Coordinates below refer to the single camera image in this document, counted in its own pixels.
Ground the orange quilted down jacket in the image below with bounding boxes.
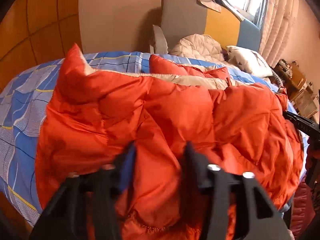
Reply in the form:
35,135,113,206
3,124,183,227
35,46,303,239

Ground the wooden rattan chair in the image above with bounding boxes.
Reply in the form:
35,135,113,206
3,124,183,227
292,89,318,119

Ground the wooden desk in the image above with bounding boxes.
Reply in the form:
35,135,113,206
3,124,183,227
273,59,313,101

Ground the white patterned pillow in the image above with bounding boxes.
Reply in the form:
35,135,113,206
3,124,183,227
226,46,273,78

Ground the blue plaid bed sheet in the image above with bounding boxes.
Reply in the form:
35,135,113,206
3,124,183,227
0,51,304,228

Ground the right floral curtain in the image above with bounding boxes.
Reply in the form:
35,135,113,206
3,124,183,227
259,0,299,67

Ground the grey yellow blue headboard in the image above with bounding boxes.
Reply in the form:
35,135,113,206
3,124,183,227
161,0,261,51

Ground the wooden wardrobe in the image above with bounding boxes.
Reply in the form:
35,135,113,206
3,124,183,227
1,0,82,89

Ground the grey bed side rail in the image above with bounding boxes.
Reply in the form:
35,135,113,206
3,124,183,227
149,25,168,54

